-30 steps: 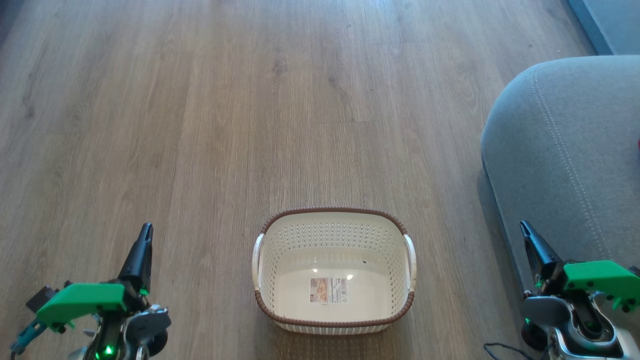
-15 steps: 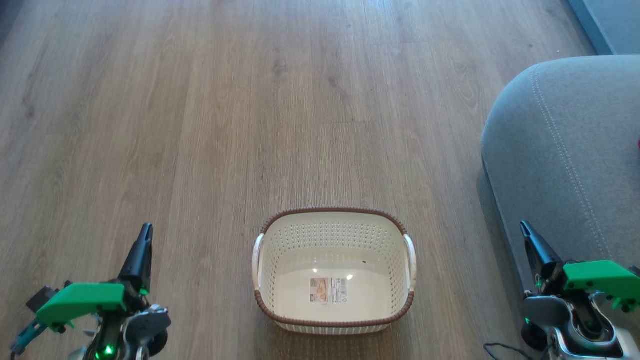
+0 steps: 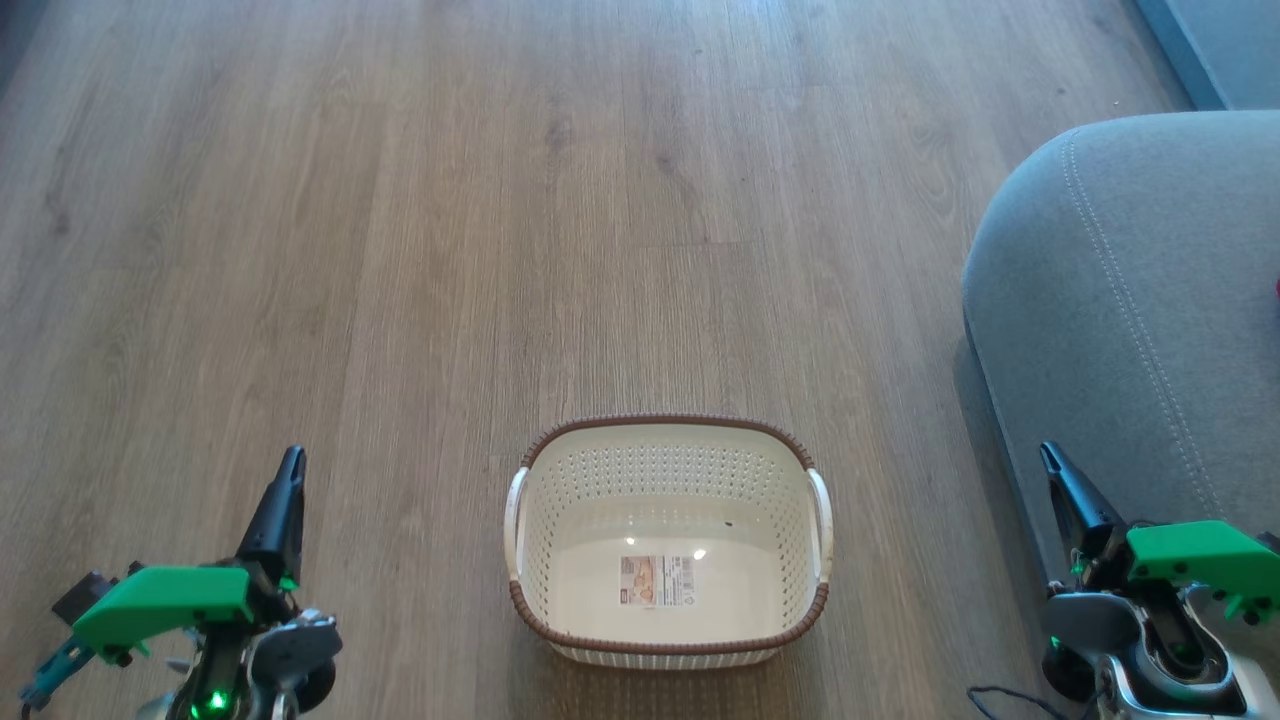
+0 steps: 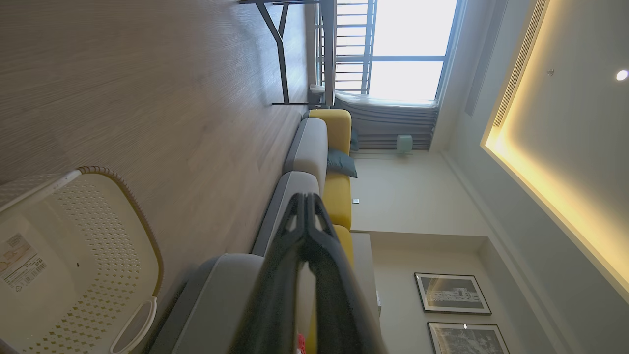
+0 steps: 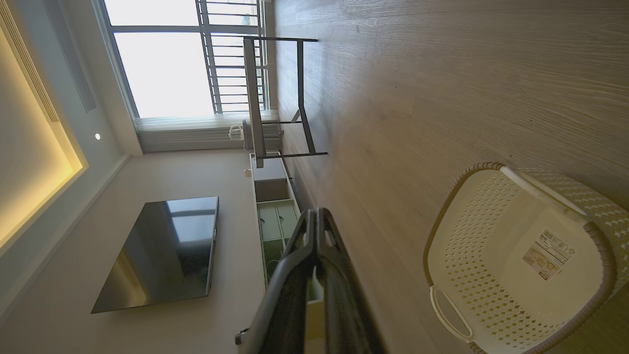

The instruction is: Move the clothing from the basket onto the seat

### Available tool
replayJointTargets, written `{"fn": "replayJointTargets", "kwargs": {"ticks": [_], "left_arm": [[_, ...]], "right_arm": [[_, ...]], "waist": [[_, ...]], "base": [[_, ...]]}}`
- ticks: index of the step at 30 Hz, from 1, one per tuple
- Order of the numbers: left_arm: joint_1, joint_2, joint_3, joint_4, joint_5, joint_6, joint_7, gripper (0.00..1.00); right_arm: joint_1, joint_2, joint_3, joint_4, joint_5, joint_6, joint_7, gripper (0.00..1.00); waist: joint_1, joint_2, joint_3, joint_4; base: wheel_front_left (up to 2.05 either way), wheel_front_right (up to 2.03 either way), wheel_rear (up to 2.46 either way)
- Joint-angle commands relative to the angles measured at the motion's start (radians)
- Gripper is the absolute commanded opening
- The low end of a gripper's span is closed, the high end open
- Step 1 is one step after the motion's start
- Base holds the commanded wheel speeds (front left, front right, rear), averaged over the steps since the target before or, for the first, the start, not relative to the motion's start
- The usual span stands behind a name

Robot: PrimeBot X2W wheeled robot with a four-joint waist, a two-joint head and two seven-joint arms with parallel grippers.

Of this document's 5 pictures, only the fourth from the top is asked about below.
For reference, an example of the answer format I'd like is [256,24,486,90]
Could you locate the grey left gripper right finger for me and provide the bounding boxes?
[302,193,389,354]

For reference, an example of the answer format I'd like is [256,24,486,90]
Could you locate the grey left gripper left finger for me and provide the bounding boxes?
[231,193,308,354]

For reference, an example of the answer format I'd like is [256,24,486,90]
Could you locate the grey and yellow sofa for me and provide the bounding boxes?
[147,109,355,354]

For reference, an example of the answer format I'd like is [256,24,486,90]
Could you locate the black framed picture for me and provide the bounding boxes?
[427,322,511,354]
[414,272,492,316]

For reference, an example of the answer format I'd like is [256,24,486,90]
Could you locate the large dark teal cushion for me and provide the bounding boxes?
[326,147,358,179]

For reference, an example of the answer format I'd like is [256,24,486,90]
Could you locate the grey curtain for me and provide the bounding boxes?
[333,92,440,151]

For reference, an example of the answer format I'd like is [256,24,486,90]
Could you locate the cream perforated laundry basket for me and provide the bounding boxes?
[0,166,165,354]

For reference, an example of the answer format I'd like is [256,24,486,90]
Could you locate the black legged table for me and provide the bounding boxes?
[238,0,340,107]

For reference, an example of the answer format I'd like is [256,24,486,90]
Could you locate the white barcode label sticker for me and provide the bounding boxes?
[0,232,49,292]

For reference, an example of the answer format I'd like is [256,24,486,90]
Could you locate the window with metal railing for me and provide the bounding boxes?
[314,0,465,106]

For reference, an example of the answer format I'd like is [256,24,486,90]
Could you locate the long ceiling air vent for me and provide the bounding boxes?
[492,0,549,128]

